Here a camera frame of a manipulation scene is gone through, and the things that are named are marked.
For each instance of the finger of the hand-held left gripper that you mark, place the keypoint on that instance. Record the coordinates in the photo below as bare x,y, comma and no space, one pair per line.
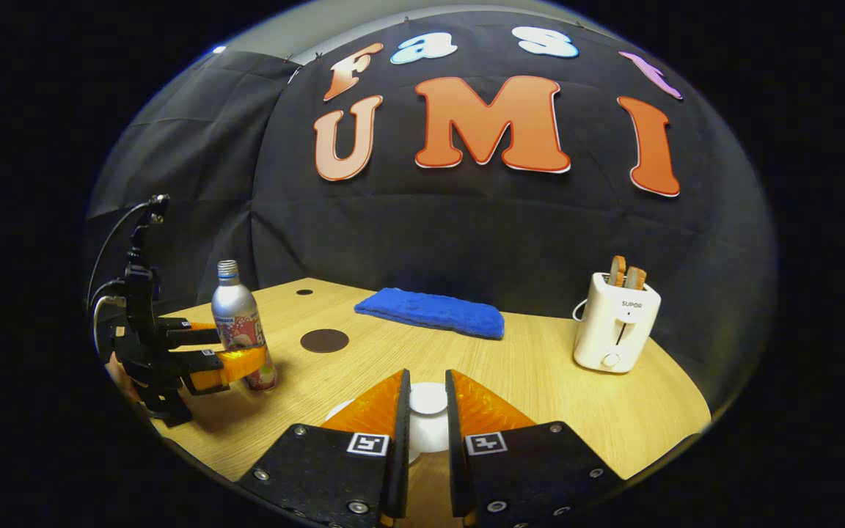
235,363
191,336

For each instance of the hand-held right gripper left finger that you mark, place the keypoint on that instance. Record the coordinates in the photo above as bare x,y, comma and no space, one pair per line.
399,455

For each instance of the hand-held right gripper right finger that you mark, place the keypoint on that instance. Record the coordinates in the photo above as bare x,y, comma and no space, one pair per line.
458,462

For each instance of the silver water bottle printed label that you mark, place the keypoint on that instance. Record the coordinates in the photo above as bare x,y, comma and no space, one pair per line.
235,308

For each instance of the dark round coaster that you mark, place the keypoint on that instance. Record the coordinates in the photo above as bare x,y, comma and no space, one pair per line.
324,341

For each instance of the blue towel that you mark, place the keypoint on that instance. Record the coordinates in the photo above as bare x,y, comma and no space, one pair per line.
430,312

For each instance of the white toaster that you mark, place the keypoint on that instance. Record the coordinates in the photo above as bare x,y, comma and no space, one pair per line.
613,330

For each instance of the toast slice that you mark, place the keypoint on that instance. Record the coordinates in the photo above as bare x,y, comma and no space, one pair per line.
617,271
635,279

